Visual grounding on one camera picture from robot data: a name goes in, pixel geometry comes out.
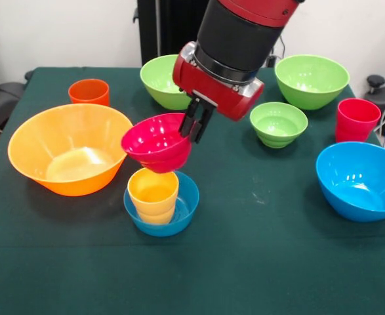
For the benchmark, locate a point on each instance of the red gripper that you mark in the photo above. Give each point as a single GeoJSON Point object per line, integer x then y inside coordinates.
{"type": "Point", "coordinates": [215, 88]}

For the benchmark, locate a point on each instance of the small pink plastic bowl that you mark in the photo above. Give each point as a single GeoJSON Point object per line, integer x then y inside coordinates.
{"type": "Point", "coordinates": [156, 147]}

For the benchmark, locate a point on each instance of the large green plastic bowl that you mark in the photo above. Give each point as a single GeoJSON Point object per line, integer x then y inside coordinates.
{"type": "Point", "coordinates": [312, 96]}
{"type": "Point", "coordinates": [156, 82]}

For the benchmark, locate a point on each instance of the yellow plastic cup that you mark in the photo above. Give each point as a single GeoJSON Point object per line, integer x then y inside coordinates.
{"type": "Point", "coordinates": [153, 203]}

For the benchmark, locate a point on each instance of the small blue plastic bowl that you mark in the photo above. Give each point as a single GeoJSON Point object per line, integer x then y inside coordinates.
{"type": "Point", "coordinates": [189, 203]}

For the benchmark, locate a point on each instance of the small green plastic bowl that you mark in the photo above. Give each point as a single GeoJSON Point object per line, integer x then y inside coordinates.
{"type": "Point", "coordinates": [277, 138]}

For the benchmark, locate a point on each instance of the black plug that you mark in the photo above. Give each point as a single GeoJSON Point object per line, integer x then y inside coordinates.
{"type": "Point", "coordinates": [271, 61]}

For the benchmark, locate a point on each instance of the orange plastic cup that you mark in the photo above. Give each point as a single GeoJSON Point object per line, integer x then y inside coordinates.
{"type": "Point", "coordinates": [89, 96]}

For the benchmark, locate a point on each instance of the dark green table cloth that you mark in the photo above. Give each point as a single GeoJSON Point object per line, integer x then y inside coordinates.
{"type": "Point", "coordinates": [244, 262]}

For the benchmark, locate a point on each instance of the red plastic cup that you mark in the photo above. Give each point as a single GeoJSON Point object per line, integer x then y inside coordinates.
{"type": "Point", "coordinates": [356, 129]}

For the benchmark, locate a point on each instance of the large orange plastic bowl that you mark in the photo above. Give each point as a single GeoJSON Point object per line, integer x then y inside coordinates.
{"type": "Point", "coordinates": [31, 141]}

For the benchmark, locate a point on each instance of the large blue plastic bowl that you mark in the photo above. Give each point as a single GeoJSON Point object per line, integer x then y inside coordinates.
{"type": "Point", "coordinates": [343, 203]}

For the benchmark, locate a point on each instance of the black round knob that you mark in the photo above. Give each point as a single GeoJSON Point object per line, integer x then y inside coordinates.
{"type": "Point", "coordinates": [375, 80]}

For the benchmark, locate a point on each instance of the black chair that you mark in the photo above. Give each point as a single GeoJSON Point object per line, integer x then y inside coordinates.
{"type": "Point", "coordinates": [2, 98]}

